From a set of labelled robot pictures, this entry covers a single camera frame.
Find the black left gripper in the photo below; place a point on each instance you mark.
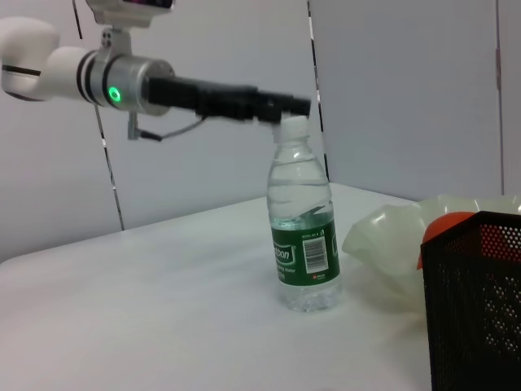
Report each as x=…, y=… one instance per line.
x=203, y=99

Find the clear green-label water bottle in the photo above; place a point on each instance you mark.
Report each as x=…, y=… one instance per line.
x=303, y=244

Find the orange-red soft toy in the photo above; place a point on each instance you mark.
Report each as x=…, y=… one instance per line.
x=441, y=226

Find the green wavy glass fruit plate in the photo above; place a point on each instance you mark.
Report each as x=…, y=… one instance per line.
x=386, y=252

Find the black mesh pen holder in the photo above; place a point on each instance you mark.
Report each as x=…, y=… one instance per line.
x=476, y=309

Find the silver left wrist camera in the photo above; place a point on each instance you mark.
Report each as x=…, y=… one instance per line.
x=130, y=8

